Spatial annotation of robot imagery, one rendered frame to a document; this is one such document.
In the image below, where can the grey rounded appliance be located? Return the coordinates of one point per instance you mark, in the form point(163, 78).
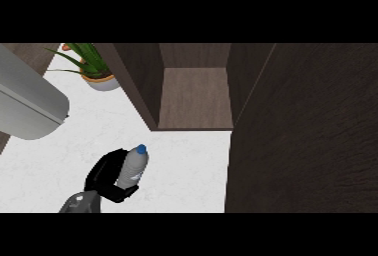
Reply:
point(27, 100)

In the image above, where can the dark wooden cabinet door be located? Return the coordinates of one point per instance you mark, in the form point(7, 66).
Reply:
point(308, 133)

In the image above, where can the blue-capped water bottle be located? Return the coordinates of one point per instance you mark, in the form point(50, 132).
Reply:
point(134, 168)

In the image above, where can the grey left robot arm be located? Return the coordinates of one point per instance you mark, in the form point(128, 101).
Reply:
point(82, 202)

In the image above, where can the green potted plant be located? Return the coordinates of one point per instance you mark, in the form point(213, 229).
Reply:
point(94, 68)

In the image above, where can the dark wooden cabinet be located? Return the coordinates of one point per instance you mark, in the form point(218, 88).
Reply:
point(194, 100)

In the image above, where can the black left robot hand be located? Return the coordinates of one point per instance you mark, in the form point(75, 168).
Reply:
point(103, 176)

